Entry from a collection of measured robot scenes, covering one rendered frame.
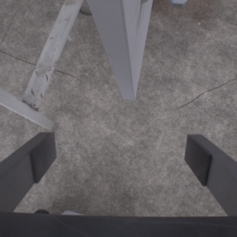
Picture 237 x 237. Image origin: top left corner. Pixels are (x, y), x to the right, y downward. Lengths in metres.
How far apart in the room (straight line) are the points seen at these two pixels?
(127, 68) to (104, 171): 0.82
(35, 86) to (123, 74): 0.71
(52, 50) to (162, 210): 0.95
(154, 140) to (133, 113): 0.19
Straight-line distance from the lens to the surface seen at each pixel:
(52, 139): 0.16
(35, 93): 0.86
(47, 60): 0.90
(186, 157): 0.17
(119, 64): 0.17
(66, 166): 1.02
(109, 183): 0.97
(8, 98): 0.76
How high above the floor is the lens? 0.93
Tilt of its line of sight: 79 degrees down
